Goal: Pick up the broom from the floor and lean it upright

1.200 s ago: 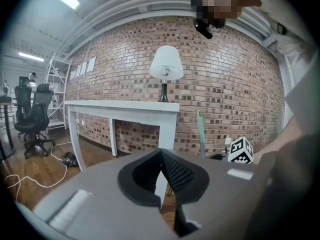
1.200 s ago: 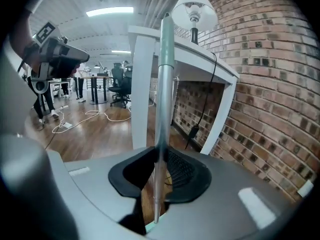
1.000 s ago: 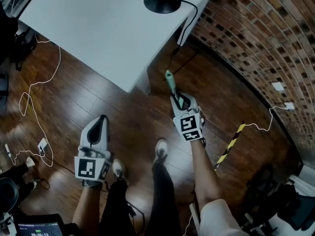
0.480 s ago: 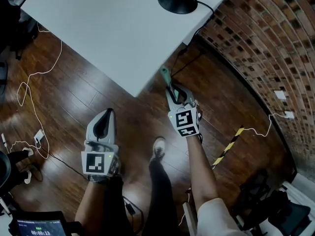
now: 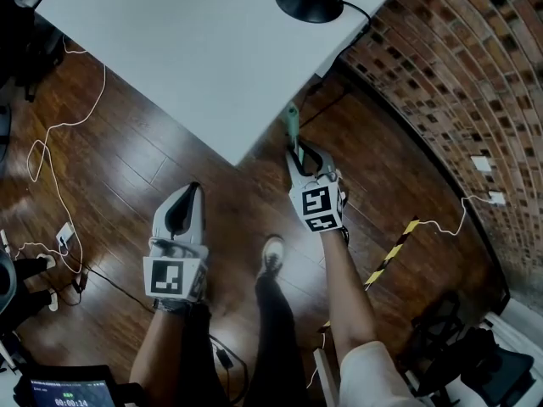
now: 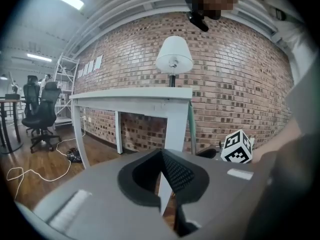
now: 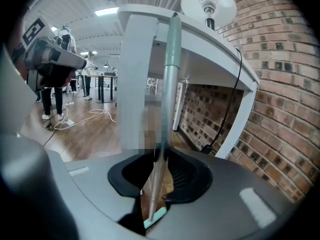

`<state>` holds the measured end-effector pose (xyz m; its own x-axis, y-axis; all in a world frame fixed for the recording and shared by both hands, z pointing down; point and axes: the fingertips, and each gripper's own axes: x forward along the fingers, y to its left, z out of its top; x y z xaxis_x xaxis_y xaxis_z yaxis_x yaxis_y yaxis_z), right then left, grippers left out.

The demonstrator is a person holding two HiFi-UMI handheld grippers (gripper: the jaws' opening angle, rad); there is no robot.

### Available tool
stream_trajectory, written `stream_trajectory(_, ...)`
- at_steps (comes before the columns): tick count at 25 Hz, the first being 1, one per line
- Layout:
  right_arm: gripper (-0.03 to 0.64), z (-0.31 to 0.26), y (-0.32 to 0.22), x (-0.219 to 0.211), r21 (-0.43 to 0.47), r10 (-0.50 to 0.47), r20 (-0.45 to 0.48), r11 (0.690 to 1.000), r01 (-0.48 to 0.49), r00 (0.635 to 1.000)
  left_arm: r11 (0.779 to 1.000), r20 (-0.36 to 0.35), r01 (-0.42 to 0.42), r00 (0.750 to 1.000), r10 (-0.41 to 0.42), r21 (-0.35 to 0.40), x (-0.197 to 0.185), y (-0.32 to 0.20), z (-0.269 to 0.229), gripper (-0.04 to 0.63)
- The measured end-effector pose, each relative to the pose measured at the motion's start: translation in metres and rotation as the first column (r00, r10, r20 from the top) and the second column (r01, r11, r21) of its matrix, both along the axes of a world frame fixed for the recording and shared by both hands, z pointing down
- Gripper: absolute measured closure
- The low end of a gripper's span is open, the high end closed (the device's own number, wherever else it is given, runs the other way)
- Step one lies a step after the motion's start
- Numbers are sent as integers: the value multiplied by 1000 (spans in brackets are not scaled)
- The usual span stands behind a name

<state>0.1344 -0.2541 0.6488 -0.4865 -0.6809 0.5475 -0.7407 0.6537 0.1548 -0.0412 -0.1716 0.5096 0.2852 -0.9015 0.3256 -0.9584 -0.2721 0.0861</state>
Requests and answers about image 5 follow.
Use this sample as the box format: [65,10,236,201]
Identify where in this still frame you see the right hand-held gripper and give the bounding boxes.
[284,141,346,234]

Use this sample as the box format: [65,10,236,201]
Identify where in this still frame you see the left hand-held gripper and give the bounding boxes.
[142,181,210,303]

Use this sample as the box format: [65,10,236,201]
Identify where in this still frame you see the green broom with metal handle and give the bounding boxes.
[283,103,305,165]

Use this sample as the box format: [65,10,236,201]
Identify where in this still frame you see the person's left forearm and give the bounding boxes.
[129,307,193,398]

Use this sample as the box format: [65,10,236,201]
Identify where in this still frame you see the person's right forearm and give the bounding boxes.
[317,226,378,358]

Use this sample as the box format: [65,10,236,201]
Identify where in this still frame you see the patterned wristband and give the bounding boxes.
[152,298,192,314]

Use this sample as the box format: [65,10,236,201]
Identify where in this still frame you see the person's right shoe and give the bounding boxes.
[259,235,285,277]

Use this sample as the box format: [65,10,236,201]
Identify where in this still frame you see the white power strip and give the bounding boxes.
[55,222,76,249]

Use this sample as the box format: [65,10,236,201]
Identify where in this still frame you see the person's black trousers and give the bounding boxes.
[176,269,311,407]

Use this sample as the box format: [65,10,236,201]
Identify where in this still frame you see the white square table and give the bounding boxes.
[36,0,415,167]

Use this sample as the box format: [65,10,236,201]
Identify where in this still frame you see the black round chair shell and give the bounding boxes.
[0,248,18,313]

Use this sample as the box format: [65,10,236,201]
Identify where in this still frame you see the black tablet with screen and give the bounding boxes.
[14,365,122,407]

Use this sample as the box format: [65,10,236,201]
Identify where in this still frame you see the person's beige shirt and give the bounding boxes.
[339,340,425,407]

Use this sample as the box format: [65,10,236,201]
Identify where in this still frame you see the black office chair with headrest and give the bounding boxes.
[0,0,64,101]

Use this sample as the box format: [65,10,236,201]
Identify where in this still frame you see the black mesh office chair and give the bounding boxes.
[396,290,535,407]

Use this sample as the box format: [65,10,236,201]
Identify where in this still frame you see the black floor cable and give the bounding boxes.
[54,260,156,313]

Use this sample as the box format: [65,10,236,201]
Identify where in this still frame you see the long white floor cable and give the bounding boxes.
[14,36,107,276]

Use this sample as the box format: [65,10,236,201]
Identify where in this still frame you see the thin white wall cable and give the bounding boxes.
[417,193,506,236]

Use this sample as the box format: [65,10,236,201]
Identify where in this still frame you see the black lamp cable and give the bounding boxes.
[296,0,372,129]

